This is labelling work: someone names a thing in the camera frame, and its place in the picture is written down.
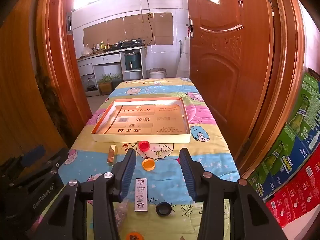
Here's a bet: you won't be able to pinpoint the white cartoon printed case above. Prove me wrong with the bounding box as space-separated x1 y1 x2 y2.
134 178 148 212

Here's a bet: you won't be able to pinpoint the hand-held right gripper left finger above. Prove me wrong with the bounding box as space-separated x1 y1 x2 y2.
27 148 137 240

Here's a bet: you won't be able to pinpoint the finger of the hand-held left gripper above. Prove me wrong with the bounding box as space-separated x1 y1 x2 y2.
0 145 46 178
7 149 70 193

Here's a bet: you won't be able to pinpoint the shallow cardboard box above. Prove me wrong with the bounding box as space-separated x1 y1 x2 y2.
91 97 192 144

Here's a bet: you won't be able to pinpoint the white hanging sack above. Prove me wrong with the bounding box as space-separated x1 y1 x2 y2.
176 37 190 78

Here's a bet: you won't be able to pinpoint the carved wooden door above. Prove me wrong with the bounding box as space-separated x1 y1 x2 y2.
187 0 275 155

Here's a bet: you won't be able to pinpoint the white plastic bag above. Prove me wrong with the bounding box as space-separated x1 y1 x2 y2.
81 44 94 57

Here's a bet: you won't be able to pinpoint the white bucket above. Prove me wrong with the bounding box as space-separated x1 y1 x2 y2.
149 68 167 80

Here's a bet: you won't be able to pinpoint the black bottle cap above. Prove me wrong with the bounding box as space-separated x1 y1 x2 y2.
155 202 172 216

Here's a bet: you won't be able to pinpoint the clear water jug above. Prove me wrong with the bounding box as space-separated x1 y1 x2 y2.
87 76 98 92

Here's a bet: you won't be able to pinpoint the red cartons stack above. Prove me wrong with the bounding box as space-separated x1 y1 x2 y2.
265 145 320 228

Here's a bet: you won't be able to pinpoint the green air fryer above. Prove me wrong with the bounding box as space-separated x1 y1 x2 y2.
124 52 141 70

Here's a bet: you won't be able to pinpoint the plain orange bottle cap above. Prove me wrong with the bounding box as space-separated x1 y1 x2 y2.
142 159 156 171

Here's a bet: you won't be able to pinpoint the green beer carton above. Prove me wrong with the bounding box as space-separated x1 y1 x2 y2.
247 72 320 202

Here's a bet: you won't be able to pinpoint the brown wooden panel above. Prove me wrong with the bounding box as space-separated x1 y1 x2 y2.
0 0 72 165

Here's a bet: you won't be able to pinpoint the black gas stove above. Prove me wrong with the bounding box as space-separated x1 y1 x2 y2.
122 39 146 48

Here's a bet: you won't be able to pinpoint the floral lip gloss tube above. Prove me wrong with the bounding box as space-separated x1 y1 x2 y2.
114 197 130 230

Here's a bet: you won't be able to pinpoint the black wall power cable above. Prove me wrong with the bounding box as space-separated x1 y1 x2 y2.
140 0 154 46

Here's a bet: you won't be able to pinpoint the cardboard wall panels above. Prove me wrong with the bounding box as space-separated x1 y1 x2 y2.
83 12 174 46

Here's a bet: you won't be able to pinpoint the gold rectangular box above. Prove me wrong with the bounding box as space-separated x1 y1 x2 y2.
107 145 118 167

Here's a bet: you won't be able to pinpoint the white kitchen counter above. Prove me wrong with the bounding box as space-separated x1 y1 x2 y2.
77 45 147 97

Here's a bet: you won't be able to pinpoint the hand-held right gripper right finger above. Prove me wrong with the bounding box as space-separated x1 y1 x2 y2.
179 147 288 240

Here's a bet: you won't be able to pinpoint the potted green plant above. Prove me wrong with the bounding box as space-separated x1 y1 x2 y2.
97 74 123 95

